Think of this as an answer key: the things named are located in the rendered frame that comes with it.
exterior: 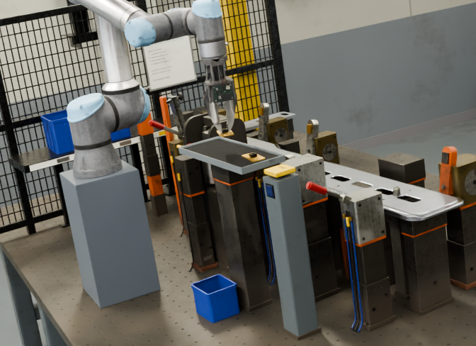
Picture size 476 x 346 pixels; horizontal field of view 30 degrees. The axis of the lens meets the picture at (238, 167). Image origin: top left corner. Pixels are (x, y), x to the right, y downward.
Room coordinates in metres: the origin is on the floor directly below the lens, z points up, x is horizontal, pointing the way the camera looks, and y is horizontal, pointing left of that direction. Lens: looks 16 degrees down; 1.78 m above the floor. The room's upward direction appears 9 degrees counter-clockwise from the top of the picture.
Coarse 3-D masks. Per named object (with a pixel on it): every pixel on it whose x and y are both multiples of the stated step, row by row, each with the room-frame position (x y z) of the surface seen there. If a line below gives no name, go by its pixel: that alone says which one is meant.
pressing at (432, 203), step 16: (256, 144) 3.06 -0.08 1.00; (272, 144) 3.02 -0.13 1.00; (336, 176) 2.54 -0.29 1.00; (352, 176) 2.51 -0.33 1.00; (368, 176) 2.48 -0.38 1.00; (336, 192) 2.37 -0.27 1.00; (416, 192) 2.27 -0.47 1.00; (432, 192) 2.25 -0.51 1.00; (384, 208) 2.18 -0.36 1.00; (400, 208) 2.16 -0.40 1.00; (416, 208) 2.14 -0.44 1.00; (432, 208) 2.13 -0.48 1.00; (448, 208) 2.13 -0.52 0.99
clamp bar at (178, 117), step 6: (168, 96) 3.09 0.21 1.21; (174, 96) 3.06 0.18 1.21; (180, 96) 3.08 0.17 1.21; (168, 102) 3.07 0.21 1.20; (174, 102) 3.06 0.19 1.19; (174, 108) 3.07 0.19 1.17; (180, 108) 3.07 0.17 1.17; (174, 114) 3.08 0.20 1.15; (180, 114) 3.07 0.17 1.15; (180, 120) 3.07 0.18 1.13; (180, 126) 3.07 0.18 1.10
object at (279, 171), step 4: (280, 164) 2.19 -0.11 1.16; (284, 164) 2.18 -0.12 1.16; (268, 168) 2.17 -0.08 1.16; (272, 168) 2.17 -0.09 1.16; (276, 168) 2.16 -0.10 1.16; (280, 168) 2.15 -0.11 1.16; (284, 168) 2.15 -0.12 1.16; (288, 168) 2.14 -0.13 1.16; (292, 168) 2.14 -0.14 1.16; (264, 172) 2.16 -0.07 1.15; (268, 172) 2.14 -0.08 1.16; (272, 172) 2.13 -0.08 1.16; (276, 172) 2.12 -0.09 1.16; (280, 172) 2.12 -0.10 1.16; (284, 172) 2.13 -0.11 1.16; (288, 172) 2.13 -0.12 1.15; (292, 172) 2.14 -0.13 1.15; (272, 176) 2.13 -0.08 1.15; (276, 176) 2.12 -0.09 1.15; (280, 176) 2.12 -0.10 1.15; (284, 176) 2.15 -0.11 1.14
